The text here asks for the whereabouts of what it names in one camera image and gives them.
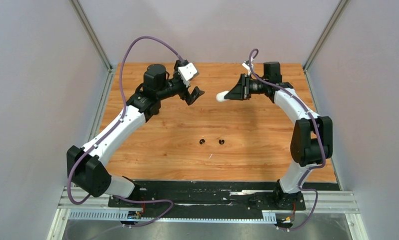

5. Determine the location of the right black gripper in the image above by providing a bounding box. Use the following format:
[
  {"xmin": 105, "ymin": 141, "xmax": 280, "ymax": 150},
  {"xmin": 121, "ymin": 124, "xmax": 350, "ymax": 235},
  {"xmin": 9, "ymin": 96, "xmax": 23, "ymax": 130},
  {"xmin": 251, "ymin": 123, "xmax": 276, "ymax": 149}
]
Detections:
[{"xmin": 224, "ymin": 73, "xmax": 268, "ymax": 101}]

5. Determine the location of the white earbud charging case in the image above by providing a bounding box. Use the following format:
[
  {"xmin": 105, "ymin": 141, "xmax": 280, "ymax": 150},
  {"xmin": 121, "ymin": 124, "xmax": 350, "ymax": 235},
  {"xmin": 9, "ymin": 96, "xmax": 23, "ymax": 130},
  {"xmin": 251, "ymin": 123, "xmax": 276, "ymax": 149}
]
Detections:
[{"xmin": 216, "ymin": 90, "xmax": 229, "ymax": 103}]

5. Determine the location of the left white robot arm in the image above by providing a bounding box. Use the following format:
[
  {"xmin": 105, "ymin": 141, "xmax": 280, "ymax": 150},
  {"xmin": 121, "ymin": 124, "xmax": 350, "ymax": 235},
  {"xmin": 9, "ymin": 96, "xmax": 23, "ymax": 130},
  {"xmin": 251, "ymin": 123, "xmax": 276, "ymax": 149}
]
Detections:
[{"xmin": 66, "ymin": 60, "xmax": 204, "ymax": 207}]

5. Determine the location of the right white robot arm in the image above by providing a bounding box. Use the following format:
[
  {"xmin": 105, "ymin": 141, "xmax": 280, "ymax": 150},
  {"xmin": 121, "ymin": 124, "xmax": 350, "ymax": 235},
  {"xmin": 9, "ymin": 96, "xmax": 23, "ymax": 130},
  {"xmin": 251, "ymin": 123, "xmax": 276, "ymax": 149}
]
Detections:
[{"xmin": 216, "ymin": 61, "xmax": 333, "ymax": 209}]

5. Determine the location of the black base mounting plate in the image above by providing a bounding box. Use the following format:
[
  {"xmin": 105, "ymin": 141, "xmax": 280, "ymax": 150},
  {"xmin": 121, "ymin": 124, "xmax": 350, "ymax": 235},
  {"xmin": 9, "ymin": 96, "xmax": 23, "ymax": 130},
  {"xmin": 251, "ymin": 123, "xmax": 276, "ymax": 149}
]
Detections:
[{"xmin": 107, "ymin": 179, "xmax": 307, "ymax": 221}]

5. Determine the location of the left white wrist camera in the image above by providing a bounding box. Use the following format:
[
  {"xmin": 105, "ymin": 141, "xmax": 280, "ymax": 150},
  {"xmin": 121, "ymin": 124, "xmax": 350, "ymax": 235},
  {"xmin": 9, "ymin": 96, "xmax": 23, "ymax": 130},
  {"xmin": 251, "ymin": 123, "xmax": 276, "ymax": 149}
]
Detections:
[{"xmin": 176, "ymin": 62, "xmax": 199, "ymax": 88}]

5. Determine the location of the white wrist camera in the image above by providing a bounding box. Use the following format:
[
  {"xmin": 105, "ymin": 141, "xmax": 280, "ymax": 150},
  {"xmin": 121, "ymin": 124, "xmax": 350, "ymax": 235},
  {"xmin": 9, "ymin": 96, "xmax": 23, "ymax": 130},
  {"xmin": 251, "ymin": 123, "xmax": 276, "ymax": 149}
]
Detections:
[
  {"xmin": 242, "ymin": 60, "xmax": 255, "ymax": 76},
  {"xmin": 176, "ymin": 62, "xmax": 199, "ymax": 88}
]

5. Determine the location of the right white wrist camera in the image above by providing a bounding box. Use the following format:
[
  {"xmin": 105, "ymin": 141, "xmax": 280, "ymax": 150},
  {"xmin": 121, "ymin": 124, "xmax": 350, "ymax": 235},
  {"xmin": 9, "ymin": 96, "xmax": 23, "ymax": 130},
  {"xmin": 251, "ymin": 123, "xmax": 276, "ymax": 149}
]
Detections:
[{"xmin": 242, "ymin": 60, "xmax": 255, "ymax": 76}]

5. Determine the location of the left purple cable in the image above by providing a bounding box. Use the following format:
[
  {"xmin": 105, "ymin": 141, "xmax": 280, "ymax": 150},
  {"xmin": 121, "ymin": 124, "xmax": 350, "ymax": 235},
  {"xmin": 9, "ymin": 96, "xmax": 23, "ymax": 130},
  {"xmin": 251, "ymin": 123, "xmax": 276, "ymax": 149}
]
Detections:
[{"xmin": 66, "ymin": 35, "xmax": 187, "ymax": 229}]

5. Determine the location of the grey slotted cable duct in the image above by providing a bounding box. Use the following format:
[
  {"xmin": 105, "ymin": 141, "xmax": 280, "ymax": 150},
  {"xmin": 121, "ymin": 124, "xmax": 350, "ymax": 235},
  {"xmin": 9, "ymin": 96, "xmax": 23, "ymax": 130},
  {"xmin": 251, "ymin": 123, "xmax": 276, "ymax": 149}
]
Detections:
[{"xmin": 68, "ymin": 209, "xmax": 277, "ymax": 224}]

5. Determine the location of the aluminium frame rail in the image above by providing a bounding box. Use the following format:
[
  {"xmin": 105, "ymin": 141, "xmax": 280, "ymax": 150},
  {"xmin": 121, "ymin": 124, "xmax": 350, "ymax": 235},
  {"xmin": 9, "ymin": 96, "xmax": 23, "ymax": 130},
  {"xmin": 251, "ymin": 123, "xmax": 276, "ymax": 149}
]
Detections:
[{"xmin": 47, "ymin": 186, "xmax": 369, "ymax": 240}]

